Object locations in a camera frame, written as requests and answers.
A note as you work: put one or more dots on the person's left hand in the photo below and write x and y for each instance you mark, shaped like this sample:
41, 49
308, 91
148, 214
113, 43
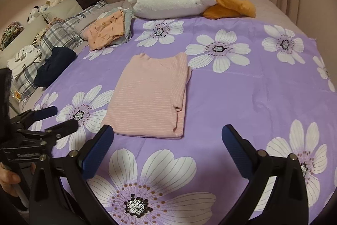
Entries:
9, 180

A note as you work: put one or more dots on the grey plaid quilt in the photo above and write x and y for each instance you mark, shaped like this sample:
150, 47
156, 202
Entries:
60, 30

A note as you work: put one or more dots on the white fluffy plush toy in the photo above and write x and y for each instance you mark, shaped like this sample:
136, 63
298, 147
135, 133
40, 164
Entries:
54, 2

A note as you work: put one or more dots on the floral patterned cloth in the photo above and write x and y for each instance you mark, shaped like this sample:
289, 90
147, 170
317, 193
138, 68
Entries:
10, 35

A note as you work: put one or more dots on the small orange object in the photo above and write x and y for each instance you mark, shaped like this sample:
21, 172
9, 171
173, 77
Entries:
17, 95

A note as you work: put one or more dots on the dark navy garment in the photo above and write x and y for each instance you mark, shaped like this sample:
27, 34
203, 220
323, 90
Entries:
55, 64

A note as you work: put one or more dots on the cream headboard cushion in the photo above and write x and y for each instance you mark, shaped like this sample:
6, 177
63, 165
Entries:
63, 10

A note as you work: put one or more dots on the white dog plush toy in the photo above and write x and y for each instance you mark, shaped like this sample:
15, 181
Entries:
34, 14

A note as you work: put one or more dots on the grey mattress cover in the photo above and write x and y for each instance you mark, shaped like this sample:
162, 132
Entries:
268, 11

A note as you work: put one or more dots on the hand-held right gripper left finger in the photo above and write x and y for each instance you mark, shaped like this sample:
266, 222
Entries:
97, 153

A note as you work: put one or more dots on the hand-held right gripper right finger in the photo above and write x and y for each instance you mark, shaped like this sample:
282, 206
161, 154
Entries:
237, 153

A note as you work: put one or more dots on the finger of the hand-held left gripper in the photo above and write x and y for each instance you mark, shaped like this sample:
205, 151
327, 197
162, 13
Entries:
46, 111
65, 126

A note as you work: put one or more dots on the grey pillow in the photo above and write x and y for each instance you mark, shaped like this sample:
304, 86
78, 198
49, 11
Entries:
81, 26

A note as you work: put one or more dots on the purple floral bed sheet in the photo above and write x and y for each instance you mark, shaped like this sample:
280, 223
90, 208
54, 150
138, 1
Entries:
237, 88

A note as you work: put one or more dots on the peach patterned garment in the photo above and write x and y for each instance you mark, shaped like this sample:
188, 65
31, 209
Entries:
105, 30

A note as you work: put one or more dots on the grey garment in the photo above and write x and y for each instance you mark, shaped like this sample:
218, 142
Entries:
127, 30

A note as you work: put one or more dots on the pink ribbed sweater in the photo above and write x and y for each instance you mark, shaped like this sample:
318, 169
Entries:
147, 93

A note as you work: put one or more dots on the white printed garment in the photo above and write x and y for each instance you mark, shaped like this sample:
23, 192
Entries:
23, 59

